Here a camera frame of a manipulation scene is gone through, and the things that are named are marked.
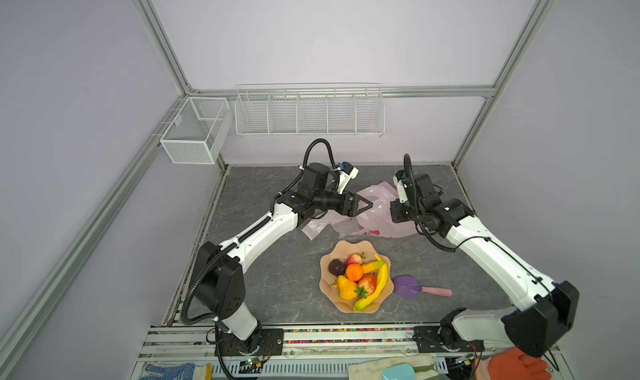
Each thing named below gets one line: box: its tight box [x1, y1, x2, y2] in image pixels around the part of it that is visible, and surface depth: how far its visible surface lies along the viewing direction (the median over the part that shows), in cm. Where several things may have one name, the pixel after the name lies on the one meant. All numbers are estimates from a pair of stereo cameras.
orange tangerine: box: [345, 262, 365, 282], surface depth 82 cm
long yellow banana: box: [353, 254, 389, 312], surface depth 80 cm
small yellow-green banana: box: [360, 260, 385, 275], surface depth 83 cm
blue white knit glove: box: [139, 362, 204, 380], surface depth 70 cm
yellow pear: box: [337, 275, 359, 301], surface depth 79 cm
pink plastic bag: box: [301, 180, 418, 240], surface depth 83 cm
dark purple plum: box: [328, 258, 346, 277], surface depth 84 cm
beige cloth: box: [348, 355, 440, 380], surface depth 71 cm
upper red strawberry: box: [345, 252, 367, 266], surface depth 87 cm
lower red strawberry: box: [354, 273, 378, 299], surface depth 77 cm
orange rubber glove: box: [487, 347, 552, 380], surface depth 70 cm
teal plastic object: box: [381, 362, 416, 380], surface depth 69 cm
